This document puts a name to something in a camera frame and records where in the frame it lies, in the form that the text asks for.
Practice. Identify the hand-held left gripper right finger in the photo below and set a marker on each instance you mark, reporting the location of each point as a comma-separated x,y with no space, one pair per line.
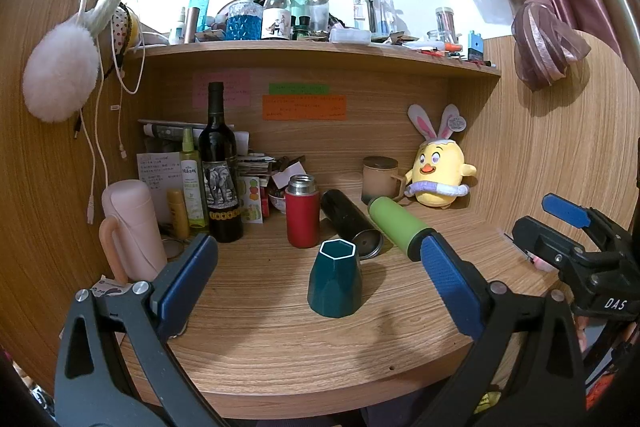
450,289

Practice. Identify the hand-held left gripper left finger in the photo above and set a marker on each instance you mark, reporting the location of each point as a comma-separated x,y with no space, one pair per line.
187,274

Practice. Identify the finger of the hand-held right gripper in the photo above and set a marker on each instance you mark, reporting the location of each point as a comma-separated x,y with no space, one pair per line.
565,210
537,237

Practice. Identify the teal faceted cup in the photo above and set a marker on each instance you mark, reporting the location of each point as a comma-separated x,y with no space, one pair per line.
334,279

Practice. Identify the small pink object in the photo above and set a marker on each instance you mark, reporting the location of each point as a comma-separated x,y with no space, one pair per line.
541,263

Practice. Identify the round metal lid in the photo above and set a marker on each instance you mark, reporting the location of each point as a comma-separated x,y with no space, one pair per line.
172,249

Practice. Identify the small yellow bottle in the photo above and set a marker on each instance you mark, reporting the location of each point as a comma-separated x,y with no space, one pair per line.
177,214

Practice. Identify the green thermos bottle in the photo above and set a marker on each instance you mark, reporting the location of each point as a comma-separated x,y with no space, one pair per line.
397,227

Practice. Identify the green spray bottle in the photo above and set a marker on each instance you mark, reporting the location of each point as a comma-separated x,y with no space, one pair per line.
192,189

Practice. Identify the dark wine bottle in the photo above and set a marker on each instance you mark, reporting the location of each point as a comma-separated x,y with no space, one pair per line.
220,187

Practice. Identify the fruit sticker sheet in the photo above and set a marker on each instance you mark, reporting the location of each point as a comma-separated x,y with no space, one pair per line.
252,202

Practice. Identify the white handwritten paper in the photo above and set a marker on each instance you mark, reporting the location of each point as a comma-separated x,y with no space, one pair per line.
156,179

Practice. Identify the red and white bowl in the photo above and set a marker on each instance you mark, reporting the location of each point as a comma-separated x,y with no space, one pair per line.
277,203

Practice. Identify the yellow chick plush toy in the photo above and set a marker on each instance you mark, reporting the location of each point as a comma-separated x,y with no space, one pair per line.
440,172

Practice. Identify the black thermos flask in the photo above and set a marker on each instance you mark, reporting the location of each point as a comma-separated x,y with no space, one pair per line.
347,219

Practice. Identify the red thermos flask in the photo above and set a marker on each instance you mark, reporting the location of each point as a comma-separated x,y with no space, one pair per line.
302,217

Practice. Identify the brown glass mug with lid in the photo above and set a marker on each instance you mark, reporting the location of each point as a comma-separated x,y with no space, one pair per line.
381,179

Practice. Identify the rolled newspaper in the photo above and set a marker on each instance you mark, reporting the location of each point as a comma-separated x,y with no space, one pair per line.
165,130

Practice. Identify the blue stamp block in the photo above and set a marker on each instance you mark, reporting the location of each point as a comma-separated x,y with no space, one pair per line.
475,47

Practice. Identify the pink sticky note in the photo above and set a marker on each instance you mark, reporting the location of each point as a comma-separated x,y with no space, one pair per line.
227,82

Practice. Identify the orange sticky note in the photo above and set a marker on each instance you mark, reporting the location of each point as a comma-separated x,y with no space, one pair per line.
305,107

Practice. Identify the green sticky note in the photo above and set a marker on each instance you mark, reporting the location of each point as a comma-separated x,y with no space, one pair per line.
299,88

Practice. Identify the clear pen holder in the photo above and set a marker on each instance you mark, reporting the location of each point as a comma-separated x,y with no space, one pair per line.
444,21

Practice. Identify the white fluffy earmuffs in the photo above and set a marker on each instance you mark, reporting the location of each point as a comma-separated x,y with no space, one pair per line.
62,67

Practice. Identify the copper cosmetic tube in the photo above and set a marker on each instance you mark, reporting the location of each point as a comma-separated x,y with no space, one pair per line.
190,25

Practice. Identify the wooden shelf board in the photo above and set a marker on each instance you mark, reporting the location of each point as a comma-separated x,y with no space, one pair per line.
310,54

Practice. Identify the polka dot headband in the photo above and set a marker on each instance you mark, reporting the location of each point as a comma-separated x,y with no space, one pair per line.
120,27

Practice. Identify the bottle with blue liquid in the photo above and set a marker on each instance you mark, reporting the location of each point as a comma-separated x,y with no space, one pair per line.
244,21

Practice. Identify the teal tall bottle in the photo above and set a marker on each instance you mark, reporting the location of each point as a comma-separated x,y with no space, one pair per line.
200,11

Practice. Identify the white plastic box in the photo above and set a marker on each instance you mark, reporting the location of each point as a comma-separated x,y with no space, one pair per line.
350,36

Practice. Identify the clear liquor bottle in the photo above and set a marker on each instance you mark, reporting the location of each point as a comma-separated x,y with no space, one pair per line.
276,14

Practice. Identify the toothbrush package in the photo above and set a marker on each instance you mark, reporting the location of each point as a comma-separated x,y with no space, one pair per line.
372,7

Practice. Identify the clear glass jar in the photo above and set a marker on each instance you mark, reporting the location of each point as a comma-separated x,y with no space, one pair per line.
317,11

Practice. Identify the mint pump bottle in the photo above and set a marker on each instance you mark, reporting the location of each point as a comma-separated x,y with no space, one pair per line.
298,2

